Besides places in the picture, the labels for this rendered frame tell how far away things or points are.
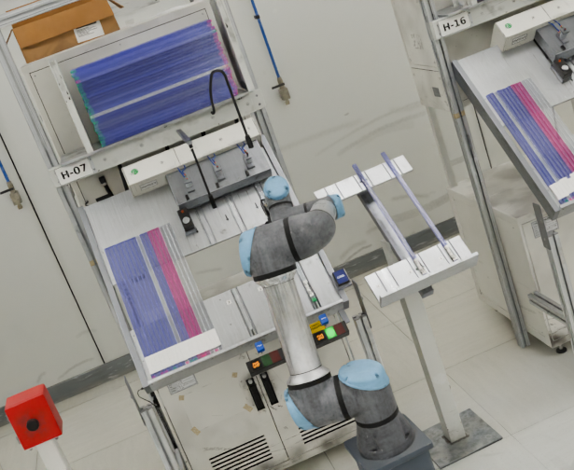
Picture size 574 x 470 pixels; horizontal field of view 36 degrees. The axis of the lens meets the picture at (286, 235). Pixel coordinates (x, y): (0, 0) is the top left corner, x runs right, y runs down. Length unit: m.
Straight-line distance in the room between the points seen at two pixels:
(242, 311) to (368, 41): 2.29
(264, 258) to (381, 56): 2.73
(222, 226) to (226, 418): 0.71
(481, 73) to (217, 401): 1.52
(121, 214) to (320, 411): 1.16
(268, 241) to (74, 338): 2.72
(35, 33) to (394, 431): 1.93
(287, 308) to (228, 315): 0.63
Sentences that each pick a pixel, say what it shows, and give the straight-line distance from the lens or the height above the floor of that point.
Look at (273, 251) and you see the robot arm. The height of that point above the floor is 1.13.
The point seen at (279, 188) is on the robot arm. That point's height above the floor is 1.16.
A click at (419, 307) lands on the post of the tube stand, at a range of 3.01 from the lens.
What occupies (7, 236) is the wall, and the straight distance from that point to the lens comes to 4.65.
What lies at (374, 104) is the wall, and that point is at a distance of 4.79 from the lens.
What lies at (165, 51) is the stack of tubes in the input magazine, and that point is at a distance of 3.02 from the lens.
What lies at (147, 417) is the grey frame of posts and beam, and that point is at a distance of 2.83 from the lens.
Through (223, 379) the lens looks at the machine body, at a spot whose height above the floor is 0.49.
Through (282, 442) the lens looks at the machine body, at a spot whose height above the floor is 0.15.
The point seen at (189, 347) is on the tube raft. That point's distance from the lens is 2.79.
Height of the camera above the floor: 1.80
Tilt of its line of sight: 17 degrees down
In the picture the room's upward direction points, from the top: 20 degrees counter-clockwise
